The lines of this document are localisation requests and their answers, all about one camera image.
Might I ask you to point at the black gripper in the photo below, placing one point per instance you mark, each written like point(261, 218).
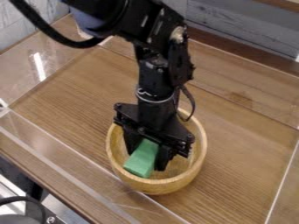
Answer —
point(155, 122)

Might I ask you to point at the green rectangular block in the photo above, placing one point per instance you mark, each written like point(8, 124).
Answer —
point(141, 163)

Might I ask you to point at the brown wooden bowl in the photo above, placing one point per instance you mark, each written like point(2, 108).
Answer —
point(182, 169)

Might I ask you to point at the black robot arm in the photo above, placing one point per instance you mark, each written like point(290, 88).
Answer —
point(157, 30)

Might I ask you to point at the clear acrylic tray wall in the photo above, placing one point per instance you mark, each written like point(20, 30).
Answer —
point(219, 164)

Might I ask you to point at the black metal table frame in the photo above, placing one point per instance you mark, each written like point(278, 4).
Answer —
point(36, 212)

